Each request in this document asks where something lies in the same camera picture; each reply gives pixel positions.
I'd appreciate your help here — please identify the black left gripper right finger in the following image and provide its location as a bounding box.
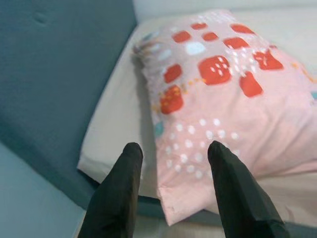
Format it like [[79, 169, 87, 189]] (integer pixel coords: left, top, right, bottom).
[[207, 140, 290, 238]]

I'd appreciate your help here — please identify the pink pillow with red patches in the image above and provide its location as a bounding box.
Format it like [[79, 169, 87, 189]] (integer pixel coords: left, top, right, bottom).
[[131, 8, 317, 228]]

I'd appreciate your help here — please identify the teal upholstered headboard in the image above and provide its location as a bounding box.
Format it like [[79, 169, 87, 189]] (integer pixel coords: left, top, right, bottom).
[[0, 0, 138, 206]]

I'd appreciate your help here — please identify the dark teal bed frame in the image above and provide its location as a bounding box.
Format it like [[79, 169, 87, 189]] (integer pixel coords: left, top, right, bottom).
[[137, 195, 167, 218]]

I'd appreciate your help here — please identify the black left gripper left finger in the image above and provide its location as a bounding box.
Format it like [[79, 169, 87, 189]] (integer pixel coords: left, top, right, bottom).
[[83, 142, 144, 238]]

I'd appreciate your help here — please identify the cream mattress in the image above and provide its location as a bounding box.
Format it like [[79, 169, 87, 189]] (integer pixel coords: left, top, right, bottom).
[[76, 8, 317, 238]]

